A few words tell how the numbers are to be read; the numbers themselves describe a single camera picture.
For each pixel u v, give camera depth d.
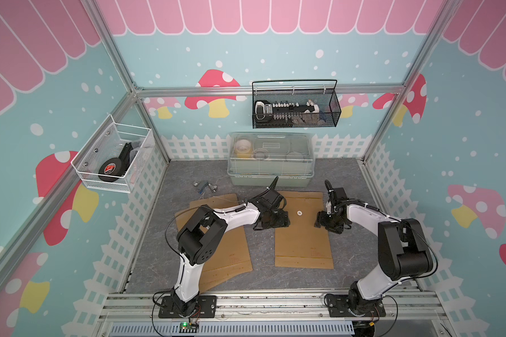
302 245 0.92
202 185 1.09
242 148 1.02
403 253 0.47
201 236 0.52
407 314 0.76
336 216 0.73
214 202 1.03
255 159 1.00
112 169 0.70
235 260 0.85
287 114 0.88
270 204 0.75
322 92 0.89
